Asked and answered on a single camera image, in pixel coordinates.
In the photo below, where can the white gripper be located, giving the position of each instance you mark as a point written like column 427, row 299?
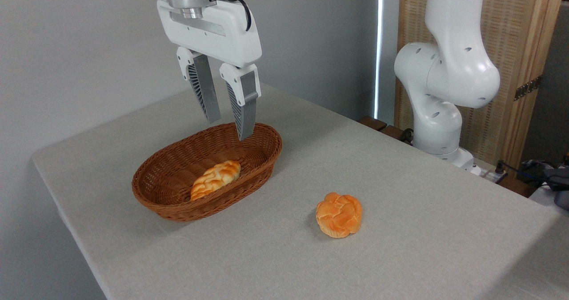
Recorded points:
column 213, row 35

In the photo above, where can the round orange bread roll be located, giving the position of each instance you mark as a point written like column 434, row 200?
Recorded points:
column 338, row 215

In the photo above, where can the long braided bread loaf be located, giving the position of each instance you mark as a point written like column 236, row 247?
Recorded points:
column 215, row 179

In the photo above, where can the brown wicker basket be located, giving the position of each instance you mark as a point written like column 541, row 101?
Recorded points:
column 169, row 180

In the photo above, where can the brown wooden block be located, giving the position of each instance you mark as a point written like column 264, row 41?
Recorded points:
column 393, row 132
column 372, row 123

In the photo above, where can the grey tablecloth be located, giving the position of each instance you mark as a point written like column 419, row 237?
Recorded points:
column 355, row 246

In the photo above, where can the white power strip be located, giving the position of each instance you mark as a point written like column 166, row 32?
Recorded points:
column 486, row 174

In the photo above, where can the dark metal hinge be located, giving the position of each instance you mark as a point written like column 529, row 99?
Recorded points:
column 528, row 88

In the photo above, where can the dark grey bag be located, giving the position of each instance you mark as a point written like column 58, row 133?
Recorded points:
column 553, row 178

